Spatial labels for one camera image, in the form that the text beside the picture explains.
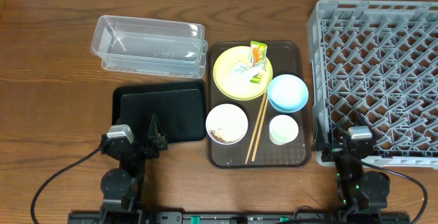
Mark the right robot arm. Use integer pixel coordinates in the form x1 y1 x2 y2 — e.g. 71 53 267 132
312 119 390 223

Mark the white tissue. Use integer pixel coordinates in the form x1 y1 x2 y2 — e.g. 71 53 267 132
229 62 253 82

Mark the brown serving tray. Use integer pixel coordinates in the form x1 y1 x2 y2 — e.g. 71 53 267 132
207 42 311 169

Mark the pink-white rice bowl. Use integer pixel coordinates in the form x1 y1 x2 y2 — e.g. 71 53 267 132
205 103 248 145

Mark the black plastic tray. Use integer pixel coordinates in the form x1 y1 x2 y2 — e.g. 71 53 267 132
112 81 206 143

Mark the green orange snack wrapper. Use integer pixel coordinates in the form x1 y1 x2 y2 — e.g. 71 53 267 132
249 40 268 84

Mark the pale green cup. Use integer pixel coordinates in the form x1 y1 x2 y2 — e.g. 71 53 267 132
269 114 299 145

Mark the grey dishwasher rack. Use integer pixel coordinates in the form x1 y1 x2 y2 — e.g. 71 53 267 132
307 0 437 169

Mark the light blue bowl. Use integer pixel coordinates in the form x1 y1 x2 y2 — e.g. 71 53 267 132
268 74 309 113

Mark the clear plastic waste bin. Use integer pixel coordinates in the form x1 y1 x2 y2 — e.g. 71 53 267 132
90 15 208 79

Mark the yellow plate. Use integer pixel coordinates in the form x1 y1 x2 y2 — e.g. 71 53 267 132
213 46 273 101

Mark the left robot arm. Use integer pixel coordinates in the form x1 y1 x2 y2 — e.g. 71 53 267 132
99 114 168 224

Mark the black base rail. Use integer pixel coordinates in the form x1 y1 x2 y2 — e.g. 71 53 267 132
67 211 410 224

